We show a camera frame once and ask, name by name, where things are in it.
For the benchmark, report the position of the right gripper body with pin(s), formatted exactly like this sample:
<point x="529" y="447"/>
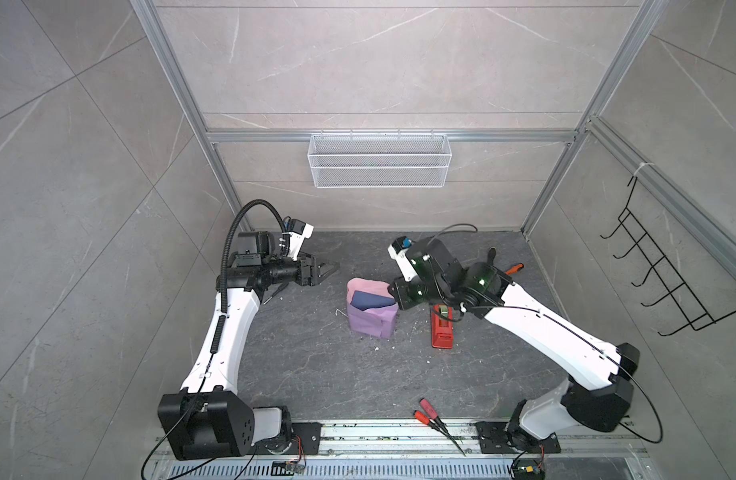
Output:
<point x="424" y="291"/>

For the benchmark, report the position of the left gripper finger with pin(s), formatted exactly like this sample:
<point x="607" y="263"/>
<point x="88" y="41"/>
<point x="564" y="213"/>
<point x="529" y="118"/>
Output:
<point x="324" y="267"/>
<point x="317" y="275"/>

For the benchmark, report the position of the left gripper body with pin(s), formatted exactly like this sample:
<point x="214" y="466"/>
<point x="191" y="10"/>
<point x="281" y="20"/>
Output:
<point x="283" y="271"/>

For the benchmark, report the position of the blue gift box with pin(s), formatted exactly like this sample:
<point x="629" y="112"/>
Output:
<point x="363" y="301"/>

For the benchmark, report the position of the pink wrapping paper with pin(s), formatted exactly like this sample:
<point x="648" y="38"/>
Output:
<point x="378" y="323"/>

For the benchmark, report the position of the red tape dispenser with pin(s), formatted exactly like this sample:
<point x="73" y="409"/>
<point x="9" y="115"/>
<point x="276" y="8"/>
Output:
<point x="442" y="335"/>

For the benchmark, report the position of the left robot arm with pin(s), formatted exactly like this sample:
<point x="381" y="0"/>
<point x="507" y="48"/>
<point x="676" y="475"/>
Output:
<point x="206" y="419"/>

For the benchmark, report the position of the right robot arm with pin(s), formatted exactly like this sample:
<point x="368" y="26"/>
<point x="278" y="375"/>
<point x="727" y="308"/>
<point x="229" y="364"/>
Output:
<point x="598" y="389"/>

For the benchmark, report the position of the small black tool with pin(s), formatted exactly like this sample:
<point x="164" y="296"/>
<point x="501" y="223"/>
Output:
<point x="276" y="292"/>

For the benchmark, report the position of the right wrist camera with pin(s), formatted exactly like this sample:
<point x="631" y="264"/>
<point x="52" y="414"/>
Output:
<point x="410" y="256"/>

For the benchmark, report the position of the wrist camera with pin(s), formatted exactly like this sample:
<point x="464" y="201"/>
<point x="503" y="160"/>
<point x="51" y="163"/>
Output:
<point x="263" y="247"/>
<point x="410" y="256"/>

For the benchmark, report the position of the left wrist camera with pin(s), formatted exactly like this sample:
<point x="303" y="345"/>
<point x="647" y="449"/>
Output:
<point x="263" y="247"/>

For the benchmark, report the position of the orange handled screwdriver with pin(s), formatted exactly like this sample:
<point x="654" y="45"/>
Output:
<point x="515" y="269"/>

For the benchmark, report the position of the white wire mesh basket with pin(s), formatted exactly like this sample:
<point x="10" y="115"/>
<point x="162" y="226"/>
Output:
<point x="379" y="160"/>

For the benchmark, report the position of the red handled screwdriver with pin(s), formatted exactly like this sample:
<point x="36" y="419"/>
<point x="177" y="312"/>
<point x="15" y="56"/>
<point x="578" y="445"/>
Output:
<point x="425" y="420"/>

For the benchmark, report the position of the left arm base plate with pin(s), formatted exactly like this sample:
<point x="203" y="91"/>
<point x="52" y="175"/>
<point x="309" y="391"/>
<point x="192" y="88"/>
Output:
<point x="296" y="438"/>

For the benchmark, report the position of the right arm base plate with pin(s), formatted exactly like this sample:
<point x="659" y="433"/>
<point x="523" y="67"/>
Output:
<point x="493" y="438"/>

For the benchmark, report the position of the black wire hook rack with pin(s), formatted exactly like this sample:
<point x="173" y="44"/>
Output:
<point x="674" y="288"/>

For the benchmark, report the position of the aluminium mounting rail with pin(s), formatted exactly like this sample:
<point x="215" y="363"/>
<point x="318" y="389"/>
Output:
<point x="408" y="438"/>

